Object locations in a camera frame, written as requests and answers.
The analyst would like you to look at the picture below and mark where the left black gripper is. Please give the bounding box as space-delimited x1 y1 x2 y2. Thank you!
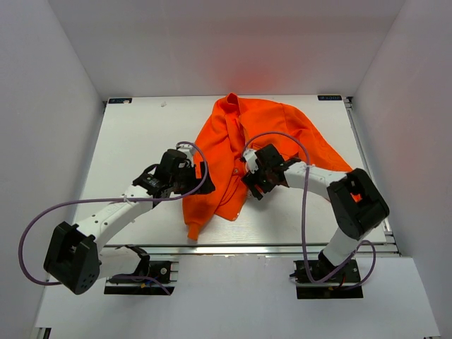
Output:
170 162 215 196

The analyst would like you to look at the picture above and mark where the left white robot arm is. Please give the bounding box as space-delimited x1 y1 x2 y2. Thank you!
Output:
44 145 215 295

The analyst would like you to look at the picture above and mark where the aluminium right side rail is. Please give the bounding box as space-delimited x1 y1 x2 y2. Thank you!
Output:
343 97 400 256

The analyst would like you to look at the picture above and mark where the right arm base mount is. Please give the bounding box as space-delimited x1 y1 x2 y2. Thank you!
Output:
289 259 364 300

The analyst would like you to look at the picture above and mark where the right blue corner label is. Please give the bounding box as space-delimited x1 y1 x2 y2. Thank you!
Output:
317 95 343 101

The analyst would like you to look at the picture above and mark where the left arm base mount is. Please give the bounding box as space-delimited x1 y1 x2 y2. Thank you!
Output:
98 245 179 295

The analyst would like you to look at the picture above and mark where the blue corner label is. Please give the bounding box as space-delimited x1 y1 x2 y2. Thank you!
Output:
317 95 343 101
107 97 132 105

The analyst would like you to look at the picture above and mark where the aluminium front rail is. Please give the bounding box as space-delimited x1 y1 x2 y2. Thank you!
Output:
102 243 402 257

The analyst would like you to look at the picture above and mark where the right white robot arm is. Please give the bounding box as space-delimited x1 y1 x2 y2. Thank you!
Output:
242 144 390 282

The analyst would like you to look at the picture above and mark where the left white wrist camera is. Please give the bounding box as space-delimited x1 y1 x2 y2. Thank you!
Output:
176 142 197 161

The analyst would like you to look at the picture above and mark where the aluminium rail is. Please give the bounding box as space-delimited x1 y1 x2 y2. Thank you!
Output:
102 243 402 257
343 97 400 256

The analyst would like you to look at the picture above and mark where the purple cable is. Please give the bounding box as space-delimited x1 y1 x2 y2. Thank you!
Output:
242 131 377 284
18 141 209 286

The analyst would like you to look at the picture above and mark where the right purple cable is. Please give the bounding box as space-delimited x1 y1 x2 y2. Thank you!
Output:
242 131 377 284

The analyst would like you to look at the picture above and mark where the orange zip jacket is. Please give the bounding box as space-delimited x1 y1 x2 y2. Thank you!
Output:
182 93 352 241

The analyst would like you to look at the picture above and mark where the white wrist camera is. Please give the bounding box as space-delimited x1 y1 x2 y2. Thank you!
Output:
242 148 259 174
176 142 197 161

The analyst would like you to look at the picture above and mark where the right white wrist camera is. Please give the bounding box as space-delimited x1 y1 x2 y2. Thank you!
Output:
242 148 259 174

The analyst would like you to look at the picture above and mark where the left blue corner label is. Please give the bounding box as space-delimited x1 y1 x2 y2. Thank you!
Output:
107 97 132 105

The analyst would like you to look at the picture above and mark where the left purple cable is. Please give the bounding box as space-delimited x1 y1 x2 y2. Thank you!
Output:
18 141 209 286

